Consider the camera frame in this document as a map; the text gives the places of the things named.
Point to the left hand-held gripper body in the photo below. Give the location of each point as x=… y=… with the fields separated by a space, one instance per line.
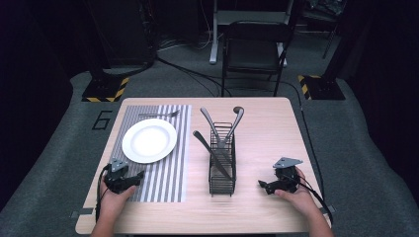
x=117 y=179

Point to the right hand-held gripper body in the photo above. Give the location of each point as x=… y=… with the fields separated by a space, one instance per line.
x=287 y=179

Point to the person's right hand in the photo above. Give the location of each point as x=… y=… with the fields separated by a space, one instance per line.
x=301 y=199

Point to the person's left hand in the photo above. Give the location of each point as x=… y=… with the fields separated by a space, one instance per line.
x=110 y=204

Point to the grey striped placemat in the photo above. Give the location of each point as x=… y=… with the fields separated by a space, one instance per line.
x=166 y=179

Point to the white round plate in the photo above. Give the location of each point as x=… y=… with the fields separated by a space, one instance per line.
x=149 y=141

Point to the grey tape strip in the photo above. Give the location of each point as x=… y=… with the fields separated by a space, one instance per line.
x=81 y=213
x=330 y=209

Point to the silver fork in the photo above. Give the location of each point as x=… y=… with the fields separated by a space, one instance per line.
x=161 y=115

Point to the silver table knife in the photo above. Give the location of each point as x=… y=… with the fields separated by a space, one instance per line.
x=206 y=144

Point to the silver spoon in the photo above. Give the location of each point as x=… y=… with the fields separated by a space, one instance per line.
x=237 y=115

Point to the black stand base striped edge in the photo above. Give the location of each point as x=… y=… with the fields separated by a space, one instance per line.
x=103 y=89
x=324 y=87

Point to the black folding chair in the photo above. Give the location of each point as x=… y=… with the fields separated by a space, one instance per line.
x=253 y=52

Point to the dark equipment cabinet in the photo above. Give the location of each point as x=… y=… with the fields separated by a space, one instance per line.
x=122 y=29

